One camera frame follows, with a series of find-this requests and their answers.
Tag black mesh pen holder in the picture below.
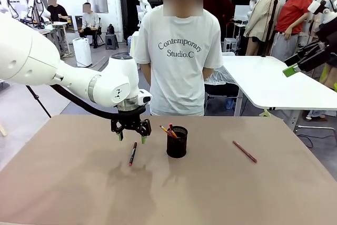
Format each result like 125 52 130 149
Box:
166 125 189 159

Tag white air purifier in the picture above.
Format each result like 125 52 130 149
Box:
72 37 93 68

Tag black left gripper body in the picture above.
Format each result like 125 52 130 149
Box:
110 106 148 133

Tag yellow pencil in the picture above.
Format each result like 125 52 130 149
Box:
159 125 177 139

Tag black office chair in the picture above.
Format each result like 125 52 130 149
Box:
204 82 241 117

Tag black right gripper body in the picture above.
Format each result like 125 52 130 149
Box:
315 16 337 65

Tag mannequin in beige coat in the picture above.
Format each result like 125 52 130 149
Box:
243 0 280 57

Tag white plastic stool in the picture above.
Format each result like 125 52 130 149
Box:
223 37 239 53

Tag black tripod stand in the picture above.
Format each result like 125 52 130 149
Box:
25 85 52 119

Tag black marker pink ends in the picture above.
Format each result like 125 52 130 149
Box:
128 142 138 167

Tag seated person white shirt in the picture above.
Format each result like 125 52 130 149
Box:
78 2 102 49

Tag seated person black shirt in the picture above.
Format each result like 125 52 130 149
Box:
46 0 70 23

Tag reddish brown pen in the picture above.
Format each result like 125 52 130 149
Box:
232 140 258 163

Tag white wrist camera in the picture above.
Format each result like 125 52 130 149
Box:
307 0 329 15
138 90 153 105

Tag black camera tripod pole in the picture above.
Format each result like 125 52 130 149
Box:
260 0 280 58

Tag mannequin in dark red garment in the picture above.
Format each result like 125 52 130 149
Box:
203 0 235 34

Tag black left arm hose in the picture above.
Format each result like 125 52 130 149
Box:
49 84 121 120

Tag clear plastic sheet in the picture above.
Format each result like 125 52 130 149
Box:
204 66 239 85

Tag dark pen red cap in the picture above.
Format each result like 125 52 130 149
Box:
168 123 179 138

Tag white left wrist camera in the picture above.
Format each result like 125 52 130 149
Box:
138 90 153 105

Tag white table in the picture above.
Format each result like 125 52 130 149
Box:
222 55 337 132

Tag grey plastic stool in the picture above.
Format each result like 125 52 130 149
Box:
105 34 120 51

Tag person in white t-shirt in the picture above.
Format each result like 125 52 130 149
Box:
133 0 224 117

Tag figure in red t-shirt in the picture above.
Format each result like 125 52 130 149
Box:
271 0 314 63

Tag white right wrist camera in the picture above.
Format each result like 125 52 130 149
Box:
307 0 329 15

